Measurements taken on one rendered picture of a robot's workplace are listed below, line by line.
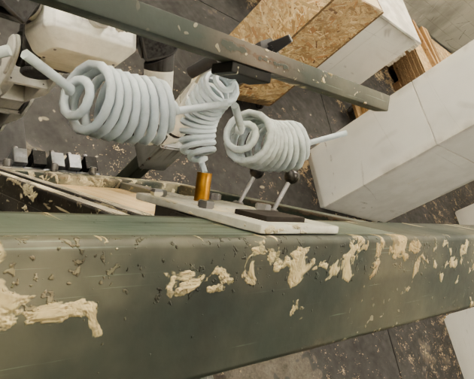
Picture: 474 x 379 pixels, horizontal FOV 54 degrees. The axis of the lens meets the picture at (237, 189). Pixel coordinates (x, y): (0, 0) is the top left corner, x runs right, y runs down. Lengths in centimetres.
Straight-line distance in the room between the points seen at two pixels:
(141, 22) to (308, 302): 26
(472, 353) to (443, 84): 244
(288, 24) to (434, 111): 117
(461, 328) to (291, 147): 440
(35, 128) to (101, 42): 148
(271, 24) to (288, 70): 300
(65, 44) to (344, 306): 105
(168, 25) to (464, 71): 325
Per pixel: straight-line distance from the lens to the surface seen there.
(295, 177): 111
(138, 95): 41
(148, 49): 143
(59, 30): 130
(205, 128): 48
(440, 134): 348
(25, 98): 193
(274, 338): 39
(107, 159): 284
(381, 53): 506
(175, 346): 32
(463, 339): 487
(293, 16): 334
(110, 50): 136
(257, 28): 355
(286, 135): 54
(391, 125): 370
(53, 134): 278
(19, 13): 128
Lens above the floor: 216
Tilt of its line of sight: 40 degrees down
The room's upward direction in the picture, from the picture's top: 55 degrees clockwise
